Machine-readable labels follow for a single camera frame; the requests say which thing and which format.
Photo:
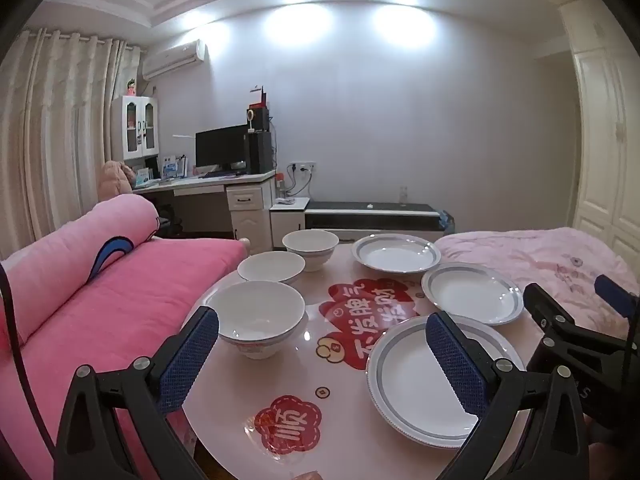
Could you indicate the white plate with grey rim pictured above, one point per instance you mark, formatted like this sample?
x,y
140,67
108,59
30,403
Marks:
x,y
395,255
470,292
410,385

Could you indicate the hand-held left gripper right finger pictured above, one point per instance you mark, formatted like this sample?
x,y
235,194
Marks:
x,y
450,360

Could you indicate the pink bolster pillow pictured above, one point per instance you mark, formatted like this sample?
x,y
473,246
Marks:
x,y
75,245

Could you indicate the pink floral bedspread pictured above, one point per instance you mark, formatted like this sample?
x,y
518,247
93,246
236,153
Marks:
x,y
525,255

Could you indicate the beige curtain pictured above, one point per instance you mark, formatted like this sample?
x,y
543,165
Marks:
x,y
50,135

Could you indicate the cream wardrobe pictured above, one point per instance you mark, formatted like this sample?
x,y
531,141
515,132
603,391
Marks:
x,y
605,160

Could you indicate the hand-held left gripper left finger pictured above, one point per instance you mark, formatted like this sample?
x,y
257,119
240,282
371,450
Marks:
x,y
187,360

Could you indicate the pink sofa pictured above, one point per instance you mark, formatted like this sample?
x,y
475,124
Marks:
x,y
125,300

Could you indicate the black computer monitor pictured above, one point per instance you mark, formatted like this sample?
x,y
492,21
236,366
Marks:
x,y
220,147

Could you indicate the white glass-door cabinet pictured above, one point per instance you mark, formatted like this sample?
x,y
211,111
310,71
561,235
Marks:
x,y
135,127

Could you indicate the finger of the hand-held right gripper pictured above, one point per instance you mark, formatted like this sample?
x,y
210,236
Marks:
x,y
555,317
615,292

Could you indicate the black office chair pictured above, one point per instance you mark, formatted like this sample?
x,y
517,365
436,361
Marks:
x,y
167,222

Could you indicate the small white side cabinet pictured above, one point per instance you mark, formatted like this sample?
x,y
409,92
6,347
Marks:
x,y
287,222

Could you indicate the white wall socket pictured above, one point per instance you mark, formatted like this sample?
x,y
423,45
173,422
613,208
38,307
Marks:
x,y
301,166

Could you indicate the white desk with drawers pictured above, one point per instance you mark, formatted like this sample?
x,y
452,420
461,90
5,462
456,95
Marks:
x,y
245,200

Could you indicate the black and white TV stand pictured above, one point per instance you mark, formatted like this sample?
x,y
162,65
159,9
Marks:
x,y
370,220

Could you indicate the blue bag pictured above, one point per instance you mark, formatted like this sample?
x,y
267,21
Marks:
x,y
446,220

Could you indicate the white air conditioner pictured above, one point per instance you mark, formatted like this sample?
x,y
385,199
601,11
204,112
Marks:
x,y
172,60

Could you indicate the brown plush toy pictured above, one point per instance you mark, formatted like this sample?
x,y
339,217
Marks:
x,y
114,182

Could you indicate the white ceramic bowl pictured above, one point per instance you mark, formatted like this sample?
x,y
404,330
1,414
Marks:
x,y
255,310
270,266
310,245

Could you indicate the black computer tower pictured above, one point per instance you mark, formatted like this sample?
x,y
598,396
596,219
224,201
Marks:
x,y
259,152

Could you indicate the white bed post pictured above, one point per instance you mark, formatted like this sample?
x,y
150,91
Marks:
x,y
244,244

